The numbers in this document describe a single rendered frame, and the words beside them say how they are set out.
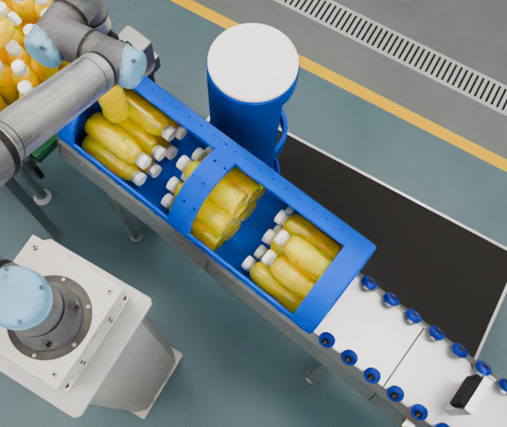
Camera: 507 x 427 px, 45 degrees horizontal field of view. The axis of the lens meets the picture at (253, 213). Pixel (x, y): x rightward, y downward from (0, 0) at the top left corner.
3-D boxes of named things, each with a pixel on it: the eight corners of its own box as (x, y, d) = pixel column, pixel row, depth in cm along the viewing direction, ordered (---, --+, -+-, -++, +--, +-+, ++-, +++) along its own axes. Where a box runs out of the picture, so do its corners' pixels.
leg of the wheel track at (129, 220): (136, 244, 271) (110, 193, 212) (127, 236, 272) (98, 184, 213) (146, 235, 273) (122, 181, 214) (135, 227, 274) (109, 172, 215)
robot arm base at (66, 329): (54, 364, 132) (40, 359, 123) (1, 327, 135) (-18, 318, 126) (96, 307, 137) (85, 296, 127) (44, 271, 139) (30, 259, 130)
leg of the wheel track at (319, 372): (313, 386, 253) (338, 374, 194) (302, 377, 255) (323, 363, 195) (322, 375, 255) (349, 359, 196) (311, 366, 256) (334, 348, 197)
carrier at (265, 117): (232, 216, 261) (289, 188, 266) (233, 119, 179) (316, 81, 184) (202, 162, 269) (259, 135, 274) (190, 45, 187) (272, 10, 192)
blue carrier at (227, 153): (306, 340, 167) (316, 329, 139) (73, 155, 182) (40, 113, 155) (366, 259, 173) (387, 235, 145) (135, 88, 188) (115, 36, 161)
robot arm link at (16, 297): (43, 347, 124) (19, 337, 111) (-12, 318, 126) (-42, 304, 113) (74, 295, 127) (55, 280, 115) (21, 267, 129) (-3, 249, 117)
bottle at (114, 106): (134, 117, 163) (123, 80, 146) (109, 128, 162) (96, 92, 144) (123, 97, 165) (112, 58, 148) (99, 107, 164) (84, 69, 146)
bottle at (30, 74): (37, 87, 194) (18, 53, 177) (54, 98, 193) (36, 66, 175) (22, 102, 192) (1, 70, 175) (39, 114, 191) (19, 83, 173)
